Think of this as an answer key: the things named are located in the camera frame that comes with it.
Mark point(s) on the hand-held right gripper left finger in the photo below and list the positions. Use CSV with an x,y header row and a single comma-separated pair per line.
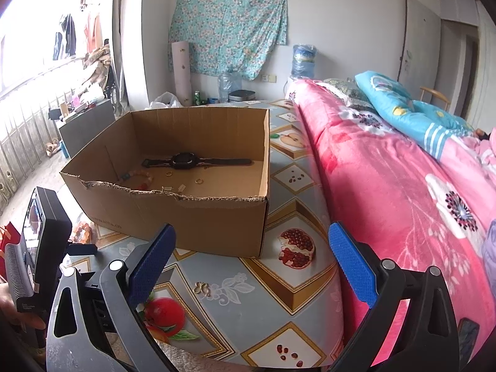
x,y
151,263

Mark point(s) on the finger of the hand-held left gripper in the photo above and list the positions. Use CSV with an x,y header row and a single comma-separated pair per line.
x,y
83,248

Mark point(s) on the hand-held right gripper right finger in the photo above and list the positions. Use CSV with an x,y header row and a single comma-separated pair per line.
x,y
354,263

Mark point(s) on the brown cardboard box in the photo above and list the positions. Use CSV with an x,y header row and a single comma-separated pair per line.
x,y
174,224

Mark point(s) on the gold butterfly pendant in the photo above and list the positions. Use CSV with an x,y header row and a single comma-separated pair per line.
x,y
202,288

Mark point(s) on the black smart watch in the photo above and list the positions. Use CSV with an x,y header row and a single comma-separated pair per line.
x,y
182,160

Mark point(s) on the person's left hand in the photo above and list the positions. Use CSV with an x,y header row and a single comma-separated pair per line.
x,y
23,317

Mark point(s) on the red bag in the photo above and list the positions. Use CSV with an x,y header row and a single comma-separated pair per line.
x,y
9,240

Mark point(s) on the pink floral blanket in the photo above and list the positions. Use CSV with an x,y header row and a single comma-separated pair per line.
x,y
387,201

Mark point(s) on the pair of slippers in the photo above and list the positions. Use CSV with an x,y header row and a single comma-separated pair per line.
x,y
52,149

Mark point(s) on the fruit print tablecloth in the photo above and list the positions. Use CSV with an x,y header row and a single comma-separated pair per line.
x,y
240,317

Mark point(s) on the metal balcony railing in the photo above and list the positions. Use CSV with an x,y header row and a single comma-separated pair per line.
x,y
23,131

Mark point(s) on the dark cabinet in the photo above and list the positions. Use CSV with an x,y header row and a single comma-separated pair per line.
x,y
89,128

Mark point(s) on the white plastic bag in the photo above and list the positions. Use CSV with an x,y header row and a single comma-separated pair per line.
x,y
166,100

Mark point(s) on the blue patterned pillow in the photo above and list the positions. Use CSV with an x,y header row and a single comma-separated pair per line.
x,y
407,108

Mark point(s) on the green can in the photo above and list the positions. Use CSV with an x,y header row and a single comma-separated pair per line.
x,y
197,98

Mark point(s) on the grey patterned pillow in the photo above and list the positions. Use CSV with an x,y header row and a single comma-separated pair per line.
x,y
348,91

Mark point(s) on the brown cloth pile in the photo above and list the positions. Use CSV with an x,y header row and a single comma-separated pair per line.
x,y
99,66

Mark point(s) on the wooden chair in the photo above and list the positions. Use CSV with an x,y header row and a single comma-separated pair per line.
x,y
436,93

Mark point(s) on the grey bin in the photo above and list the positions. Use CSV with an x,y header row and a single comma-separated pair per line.
x,y
242,96

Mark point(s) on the white paper roll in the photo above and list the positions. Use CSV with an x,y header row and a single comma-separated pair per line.
x,y
181,73

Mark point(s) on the dark hanging jacket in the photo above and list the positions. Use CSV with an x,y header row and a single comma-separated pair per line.
x,y
66,37

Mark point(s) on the blue water jug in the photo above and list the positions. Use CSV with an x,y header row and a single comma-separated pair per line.
x,y
304,62

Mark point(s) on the pink hanging garment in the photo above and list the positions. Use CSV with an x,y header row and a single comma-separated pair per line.
x,y
93,31

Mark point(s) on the grey door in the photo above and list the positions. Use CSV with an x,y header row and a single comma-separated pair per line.
x,y
420,46

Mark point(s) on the wall socket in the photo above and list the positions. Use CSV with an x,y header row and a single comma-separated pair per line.
x,y
269,79

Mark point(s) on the teal floral wall cloth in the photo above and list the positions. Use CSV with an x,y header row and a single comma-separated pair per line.
x,y
228,27

